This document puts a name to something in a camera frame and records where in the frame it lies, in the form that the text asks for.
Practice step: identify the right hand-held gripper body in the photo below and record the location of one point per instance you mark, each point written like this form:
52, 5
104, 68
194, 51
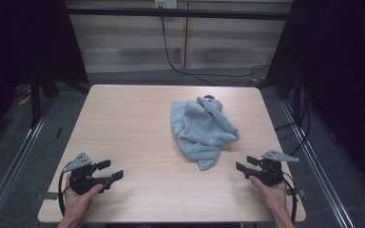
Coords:
270, 174

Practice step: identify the black horizontal frame bar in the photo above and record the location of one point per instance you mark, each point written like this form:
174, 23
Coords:
177, 13

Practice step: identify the grey tape strip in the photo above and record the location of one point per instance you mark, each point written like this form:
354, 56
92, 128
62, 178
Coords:
299, 192
47, 196

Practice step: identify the yellow floor object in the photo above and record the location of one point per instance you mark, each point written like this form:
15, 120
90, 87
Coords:
24, 101

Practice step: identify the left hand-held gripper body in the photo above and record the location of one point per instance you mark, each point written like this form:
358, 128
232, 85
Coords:
80, 180

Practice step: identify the metal floor rail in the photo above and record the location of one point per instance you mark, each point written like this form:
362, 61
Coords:
12, 164
316, 164

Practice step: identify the black metal stand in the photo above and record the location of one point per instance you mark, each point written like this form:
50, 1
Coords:
35, 101
297, 98

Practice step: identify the person's left hand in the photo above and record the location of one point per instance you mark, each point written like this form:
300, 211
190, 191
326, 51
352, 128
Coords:
77, 204

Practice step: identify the person's right hand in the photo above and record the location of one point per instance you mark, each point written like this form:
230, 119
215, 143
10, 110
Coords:
275, 196

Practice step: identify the black curtain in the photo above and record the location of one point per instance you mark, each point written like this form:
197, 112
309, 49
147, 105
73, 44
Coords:
22, 47
345, 79

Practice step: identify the light blue towel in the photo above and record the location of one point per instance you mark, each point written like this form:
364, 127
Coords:
202, 133

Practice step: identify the dark round table grommet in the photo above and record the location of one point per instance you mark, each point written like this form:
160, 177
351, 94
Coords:
208, 96

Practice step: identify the white wall socket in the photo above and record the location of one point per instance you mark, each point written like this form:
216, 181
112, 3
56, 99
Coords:
166, 3

